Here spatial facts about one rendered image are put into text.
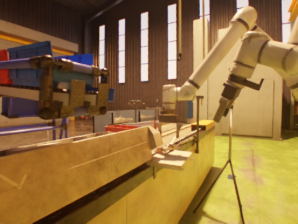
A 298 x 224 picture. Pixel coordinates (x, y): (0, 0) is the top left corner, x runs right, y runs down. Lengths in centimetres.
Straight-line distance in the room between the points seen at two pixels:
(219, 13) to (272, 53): 1054
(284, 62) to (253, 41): 13
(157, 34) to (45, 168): 1168
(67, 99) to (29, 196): 29
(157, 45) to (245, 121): 755
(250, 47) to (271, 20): 1009
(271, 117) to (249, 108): 72
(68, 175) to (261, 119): 615
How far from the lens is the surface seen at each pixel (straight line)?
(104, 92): 57
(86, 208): 75
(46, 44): 58
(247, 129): 647
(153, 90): 1137
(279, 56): 70
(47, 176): 62
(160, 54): 1154
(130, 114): 702
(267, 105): 644
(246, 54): 74
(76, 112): 56
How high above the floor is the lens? 114
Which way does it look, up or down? 3 degrees down
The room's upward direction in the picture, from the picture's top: straight up
